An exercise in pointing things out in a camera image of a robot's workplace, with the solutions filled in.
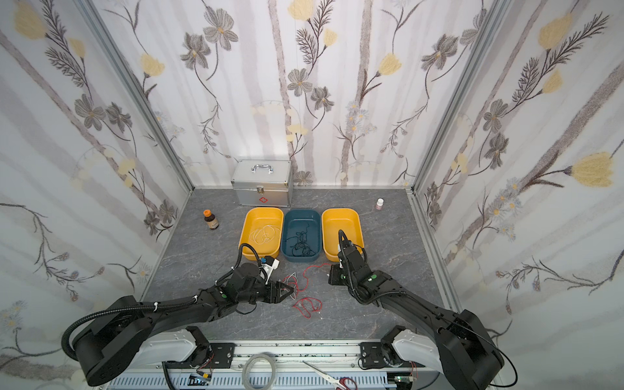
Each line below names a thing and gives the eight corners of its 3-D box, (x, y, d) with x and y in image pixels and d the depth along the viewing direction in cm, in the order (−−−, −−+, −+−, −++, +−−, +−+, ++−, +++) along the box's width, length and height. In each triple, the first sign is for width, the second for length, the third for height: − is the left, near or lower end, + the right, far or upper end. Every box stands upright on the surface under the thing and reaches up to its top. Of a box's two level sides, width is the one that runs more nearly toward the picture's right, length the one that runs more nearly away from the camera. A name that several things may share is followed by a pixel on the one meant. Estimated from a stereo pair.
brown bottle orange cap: (210, 230, 107) (201, 216, 99) (212, 224, 109) (204, 210, 101) (217, 230, 107) (209, 216, 99) (219, 224, 109) (212, 210, 101)
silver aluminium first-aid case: (238, 208, 115) (229, 184, 103) (245, 183, 126) (237, 159, 114) (291, 208, 115) (288, 184, 103) (293, 183, 126) (291, 159, 114)
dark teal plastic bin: (279, 262, 97) (277, 254, 92) (284, 217, 112) (282, 209, 107) (321, 262, 97) (321, 254, 92) (320, 217, 112) (321, 209, 107)
